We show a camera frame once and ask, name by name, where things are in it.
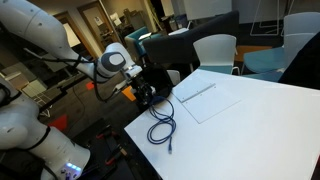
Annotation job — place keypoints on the open black backpack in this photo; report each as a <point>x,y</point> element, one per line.
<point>161,80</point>

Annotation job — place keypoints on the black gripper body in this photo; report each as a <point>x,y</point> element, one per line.
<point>142,86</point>

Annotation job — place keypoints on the white metal frame stand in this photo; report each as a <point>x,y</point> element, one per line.
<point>266,33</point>

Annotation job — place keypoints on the white whiteboard panel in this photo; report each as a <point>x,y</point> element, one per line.
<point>206,9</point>

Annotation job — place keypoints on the wooden framed door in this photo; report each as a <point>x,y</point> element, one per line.
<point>66,20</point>
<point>91,20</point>

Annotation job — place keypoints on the closed black backpack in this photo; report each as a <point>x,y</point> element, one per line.
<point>303,66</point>

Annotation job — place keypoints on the teal armchair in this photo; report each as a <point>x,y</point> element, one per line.
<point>136,37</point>

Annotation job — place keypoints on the white chair teal seat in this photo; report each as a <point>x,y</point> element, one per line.
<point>215,50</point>
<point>174,76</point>
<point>263,60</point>
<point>263,76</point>

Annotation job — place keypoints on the black robot mount table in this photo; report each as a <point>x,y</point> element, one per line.
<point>96,156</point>

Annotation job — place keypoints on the dark grey sofa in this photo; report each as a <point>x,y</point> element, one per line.
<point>173,46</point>

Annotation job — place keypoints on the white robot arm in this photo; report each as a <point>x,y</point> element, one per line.
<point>33,23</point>

